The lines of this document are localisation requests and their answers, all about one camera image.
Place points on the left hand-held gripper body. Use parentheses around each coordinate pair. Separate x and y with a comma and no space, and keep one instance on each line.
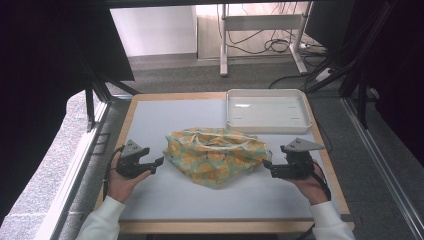
(131,165)

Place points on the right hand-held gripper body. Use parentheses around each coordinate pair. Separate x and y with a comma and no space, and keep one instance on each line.
(298,165)

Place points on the white plastic tray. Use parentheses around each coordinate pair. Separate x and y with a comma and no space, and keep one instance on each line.
(266,113)

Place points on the yellow flowered green cloth bag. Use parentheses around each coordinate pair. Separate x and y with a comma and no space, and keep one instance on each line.
(213,156)

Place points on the person's left hand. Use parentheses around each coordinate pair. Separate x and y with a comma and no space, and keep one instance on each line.
(120,186)

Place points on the person's right hand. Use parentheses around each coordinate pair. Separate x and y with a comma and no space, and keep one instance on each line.
(310,190)

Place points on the light grey table mat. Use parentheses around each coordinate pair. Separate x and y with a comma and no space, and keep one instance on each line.
(186,116)

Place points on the black metal stand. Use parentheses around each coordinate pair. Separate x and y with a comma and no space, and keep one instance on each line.
(358,63)
(96,90)

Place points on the white power strip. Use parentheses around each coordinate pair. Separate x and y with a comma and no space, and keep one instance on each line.
(324,74)

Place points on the dark curtain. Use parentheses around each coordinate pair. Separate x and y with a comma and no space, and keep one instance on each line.
(400,66)
(43,66)

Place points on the aluminium rail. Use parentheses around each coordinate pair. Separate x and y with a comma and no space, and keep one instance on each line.
(73,173)
(383,166)

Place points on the white metal desk frame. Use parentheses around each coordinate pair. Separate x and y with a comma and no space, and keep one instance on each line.
(263,22)

